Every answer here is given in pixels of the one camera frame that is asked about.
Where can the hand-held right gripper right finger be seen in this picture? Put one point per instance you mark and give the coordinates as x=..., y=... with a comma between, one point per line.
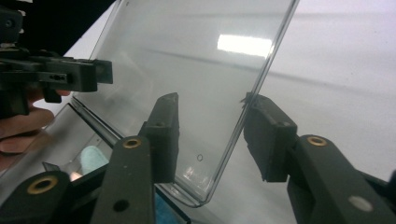
x=267, y=137

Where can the clear grey compartment box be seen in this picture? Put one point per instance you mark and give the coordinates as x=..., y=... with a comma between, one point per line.
x=186, y=77

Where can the black curtain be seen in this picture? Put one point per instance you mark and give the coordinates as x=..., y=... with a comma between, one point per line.
x=62, y=25

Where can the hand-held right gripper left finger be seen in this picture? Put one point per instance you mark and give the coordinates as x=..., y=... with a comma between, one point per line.
x=165, y=140

